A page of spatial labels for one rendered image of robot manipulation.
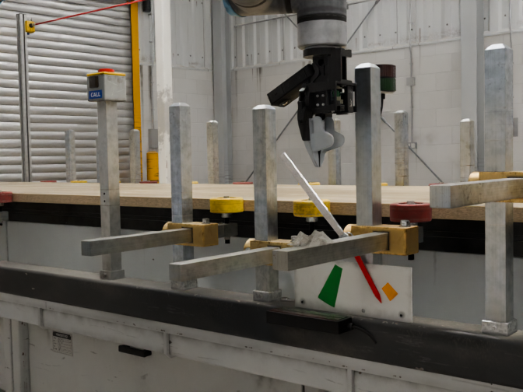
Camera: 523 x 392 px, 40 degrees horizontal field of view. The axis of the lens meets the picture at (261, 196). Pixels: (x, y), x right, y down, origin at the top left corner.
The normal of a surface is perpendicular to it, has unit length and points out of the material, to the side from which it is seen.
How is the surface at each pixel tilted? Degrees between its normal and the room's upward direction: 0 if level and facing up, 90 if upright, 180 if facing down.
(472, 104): 90
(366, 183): 90
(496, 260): 90
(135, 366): 90
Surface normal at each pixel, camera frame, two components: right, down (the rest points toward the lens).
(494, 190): 0.77, 0.02
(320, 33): -0.11, 0.06
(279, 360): -0.63, 0.05
